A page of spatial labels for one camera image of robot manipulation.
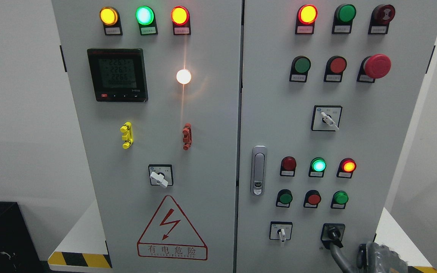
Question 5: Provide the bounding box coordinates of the black rotary knob switch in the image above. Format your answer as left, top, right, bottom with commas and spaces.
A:
321, 223, 345, 250

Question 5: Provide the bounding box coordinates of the red indicator middle right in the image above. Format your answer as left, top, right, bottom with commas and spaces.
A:
336, 158, 357, 179

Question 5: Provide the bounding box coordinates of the yellow indicator light top left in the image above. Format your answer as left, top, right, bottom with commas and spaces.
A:
99, 6, 123, 36

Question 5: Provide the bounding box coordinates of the white selector switch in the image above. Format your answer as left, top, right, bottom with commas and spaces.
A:
311, 105, 342, 132
269, 221, 293, 242

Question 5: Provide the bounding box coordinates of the dark red buzzer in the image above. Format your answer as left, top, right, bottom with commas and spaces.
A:
368, 5, 396, 35

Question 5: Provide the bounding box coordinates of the red push button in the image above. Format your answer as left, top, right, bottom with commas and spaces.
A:
303, 190, 321, 209
323, 55, 347, 83

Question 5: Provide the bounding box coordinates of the red electrical hazard warning sticker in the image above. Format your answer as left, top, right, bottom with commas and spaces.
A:
137, 195, 208, 260

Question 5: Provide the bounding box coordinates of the green push button upper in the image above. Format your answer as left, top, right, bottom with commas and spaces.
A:
289, 56, 311, 82

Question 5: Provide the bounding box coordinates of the lit green indicator middle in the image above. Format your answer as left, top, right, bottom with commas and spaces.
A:
308, 157, 327, 177

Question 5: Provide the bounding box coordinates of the green push button lower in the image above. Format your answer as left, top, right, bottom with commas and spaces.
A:
276, 189, 293, 208

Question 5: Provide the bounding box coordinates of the black box lower left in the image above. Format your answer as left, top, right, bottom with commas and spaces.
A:
0, 202, 44, 273

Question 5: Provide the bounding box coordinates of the red push button lower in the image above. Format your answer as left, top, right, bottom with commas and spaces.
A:
303, 190, 321, 209

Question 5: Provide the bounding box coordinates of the green push button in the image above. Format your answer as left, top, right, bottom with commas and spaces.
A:
289, 56, 311, 82
276, 189, 293, 208

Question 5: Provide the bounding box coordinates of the green indicator lower right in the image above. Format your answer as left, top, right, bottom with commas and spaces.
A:
330, 191, 349, 209

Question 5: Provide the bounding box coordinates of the grey right cabinet door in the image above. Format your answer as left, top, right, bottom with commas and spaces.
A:
236, 0, 437, 273

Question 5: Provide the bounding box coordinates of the red terminal connector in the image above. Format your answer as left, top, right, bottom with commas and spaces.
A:
182, 123, 192, 151

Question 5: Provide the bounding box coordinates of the grey cabinet door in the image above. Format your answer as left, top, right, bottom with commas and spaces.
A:
52, 0, 242, 273
236, 0, 437, 273

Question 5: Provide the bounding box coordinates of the dark red indicator middle left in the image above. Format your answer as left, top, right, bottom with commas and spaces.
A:
280, 157, 297, 177

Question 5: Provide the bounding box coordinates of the white selector switch left door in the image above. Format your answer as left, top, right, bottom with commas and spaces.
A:
148, 164, 174, 188

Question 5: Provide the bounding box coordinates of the orange-red indicator light left door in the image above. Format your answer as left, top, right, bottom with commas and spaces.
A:
171, 6, 191, 36

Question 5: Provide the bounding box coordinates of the red push button upper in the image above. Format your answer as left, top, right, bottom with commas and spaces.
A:
323, 55, 347, 83

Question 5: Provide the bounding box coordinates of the grey left cabinet door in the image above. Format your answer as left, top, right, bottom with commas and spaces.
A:
52, 0, 242, 273

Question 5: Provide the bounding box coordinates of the white platform with hazard stripes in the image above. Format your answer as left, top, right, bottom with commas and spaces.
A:
47, 200, 437, 273

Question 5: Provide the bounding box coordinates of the white selector switch upper right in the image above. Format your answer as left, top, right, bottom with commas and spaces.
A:
311, 105, 342, 132

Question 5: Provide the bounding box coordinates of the dark green indicator top right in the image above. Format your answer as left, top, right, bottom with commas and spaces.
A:
332, 4, 357, 34

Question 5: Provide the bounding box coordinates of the lit red indicator top right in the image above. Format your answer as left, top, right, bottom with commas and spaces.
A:
295, 5, 318, 35

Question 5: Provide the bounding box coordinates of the white selector switch lower right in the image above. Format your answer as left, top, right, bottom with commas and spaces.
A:
269, 221, 293, 242

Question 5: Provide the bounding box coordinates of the yellow terminal connector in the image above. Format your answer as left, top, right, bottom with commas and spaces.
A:
120, 122, 134, 150

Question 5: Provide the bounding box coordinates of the black digital power meter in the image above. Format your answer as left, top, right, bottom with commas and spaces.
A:
87, 48, 148, 103

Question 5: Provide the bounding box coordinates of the red emergency stop button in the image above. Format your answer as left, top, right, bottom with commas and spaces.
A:
357, 54, 391, 83

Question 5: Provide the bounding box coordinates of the white glowing indicator light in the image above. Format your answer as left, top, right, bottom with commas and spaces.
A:
176, 69, 192, 85

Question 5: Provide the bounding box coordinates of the green indicator light top left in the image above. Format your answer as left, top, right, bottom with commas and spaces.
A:
135, 6, 158, 36

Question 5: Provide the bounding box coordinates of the silver door latch handle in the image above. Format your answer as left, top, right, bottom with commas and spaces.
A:
250, 145, 267, 196

